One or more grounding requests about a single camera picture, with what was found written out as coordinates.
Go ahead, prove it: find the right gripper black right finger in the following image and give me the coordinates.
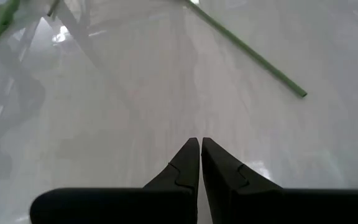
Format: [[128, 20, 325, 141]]
[[201, 137, 358, 224]]

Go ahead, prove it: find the black tulip with green stem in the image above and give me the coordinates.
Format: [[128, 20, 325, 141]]
[[183, 0, 308, 99]]

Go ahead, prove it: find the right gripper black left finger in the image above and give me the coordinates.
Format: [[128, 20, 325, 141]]
[[29, 137, 201, 224]]

